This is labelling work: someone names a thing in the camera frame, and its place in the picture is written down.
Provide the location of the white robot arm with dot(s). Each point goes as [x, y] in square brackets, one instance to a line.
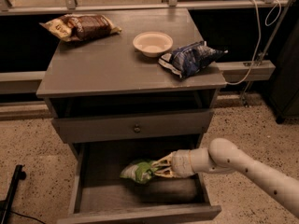
[224, 156]

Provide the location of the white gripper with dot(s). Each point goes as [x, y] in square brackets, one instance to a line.
[180, 163]

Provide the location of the brown chip bag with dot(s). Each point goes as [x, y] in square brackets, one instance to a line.
[81, 27]

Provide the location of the blue chip bag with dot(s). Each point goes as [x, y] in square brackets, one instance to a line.
[187, 61]

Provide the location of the metal railing frame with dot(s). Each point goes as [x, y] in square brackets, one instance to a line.
[137, 0]

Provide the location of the black pole with cable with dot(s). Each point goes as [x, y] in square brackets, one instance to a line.
[5, 205]

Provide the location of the closed grey upper drawer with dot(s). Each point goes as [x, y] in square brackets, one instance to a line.
[93, 129]

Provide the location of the slanted metal stand pole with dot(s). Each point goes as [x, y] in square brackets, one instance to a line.
[257, 59]

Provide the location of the open grey lower drawer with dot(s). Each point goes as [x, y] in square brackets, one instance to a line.
[101, 196]

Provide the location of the round metal drawer knob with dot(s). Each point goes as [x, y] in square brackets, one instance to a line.
[137, 129]

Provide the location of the grey wooden drawer cabinet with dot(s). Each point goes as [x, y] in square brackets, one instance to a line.
[108, 77]

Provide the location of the green rice chip bag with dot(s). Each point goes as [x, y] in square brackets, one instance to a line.
[140, 171]

